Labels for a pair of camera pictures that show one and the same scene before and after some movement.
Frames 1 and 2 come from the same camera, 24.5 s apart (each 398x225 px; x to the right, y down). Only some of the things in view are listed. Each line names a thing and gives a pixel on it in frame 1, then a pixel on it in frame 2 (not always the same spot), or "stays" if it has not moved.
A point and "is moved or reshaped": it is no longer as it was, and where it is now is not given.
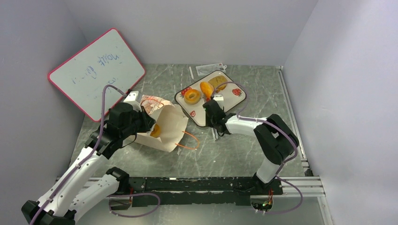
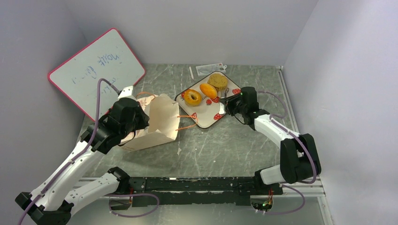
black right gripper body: [211, 106] -> [232, 103]
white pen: [191, 73] stays
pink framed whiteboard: [107, 60] stays
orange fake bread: [207, 88] stays
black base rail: [151, 191] stays
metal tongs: [215, 134] -> [226, 92]
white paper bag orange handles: [172, 122] is moved or reshaped
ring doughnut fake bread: [191, 96] stays
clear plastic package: [204, 70] stays
